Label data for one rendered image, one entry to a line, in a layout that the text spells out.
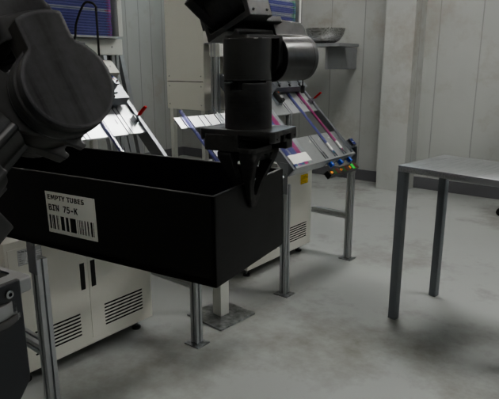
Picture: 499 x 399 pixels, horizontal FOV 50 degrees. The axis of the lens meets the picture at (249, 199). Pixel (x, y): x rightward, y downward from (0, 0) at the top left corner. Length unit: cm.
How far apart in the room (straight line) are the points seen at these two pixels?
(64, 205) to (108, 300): 178
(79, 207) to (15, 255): 148
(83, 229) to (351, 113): 552
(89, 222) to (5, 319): 18
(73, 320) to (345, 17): 467
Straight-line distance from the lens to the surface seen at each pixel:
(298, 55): 67
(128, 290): 259
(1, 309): 62
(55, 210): 79
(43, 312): 198
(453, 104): 572
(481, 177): 248
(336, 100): 624
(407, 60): 556
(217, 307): 281
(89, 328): 252
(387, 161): 570
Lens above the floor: 127
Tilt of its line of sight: 14 degrees down
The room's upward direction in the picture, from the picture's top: straight up
